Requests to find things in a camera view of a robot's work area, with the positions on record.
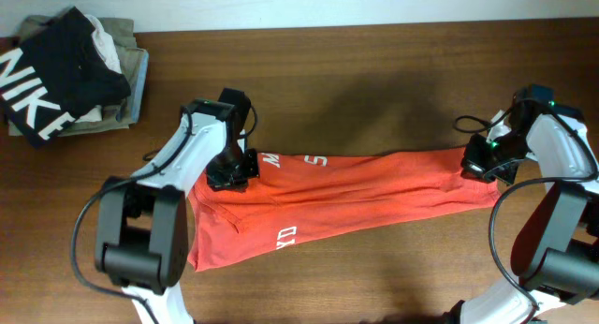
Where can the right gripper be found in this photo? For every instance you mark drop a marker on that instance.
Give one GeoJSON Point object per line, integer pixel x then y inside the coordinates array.
{"type": "Point", "coordinates": [473, 166]}

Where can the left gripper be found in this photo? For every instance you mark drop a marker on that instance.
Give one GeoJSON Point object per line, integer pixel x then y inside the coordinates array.
{"type": "Point", "coordinates": [218, 179]}

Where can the red t-shirt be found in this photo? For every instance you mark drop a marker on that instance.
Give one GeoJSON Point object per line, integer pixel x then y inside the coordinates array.
{"type": "Point", "coordinates": [303, 198]}

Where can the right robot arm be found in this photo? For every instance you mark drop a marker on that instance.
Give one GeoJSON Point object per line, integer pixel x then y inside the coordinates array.
{"type": "Point", "coordinates": [536, 141]}

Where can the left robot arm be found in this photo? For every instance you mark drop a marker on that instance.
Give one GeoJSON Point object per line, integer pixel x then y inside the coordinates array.
{"type": "Point", "coordinates": [141, 234]}

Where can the olive folded garment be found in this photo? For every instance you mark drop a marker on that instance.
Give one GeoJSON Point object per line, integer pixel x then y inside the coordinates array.
{"type": "Point", "coordinates": [121, 31]}

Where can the white folded garment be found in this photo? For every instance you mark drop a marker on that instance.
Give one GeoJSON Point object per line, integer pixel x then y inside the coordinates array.
{"type": "Point", "coordinates": [105, 47]}

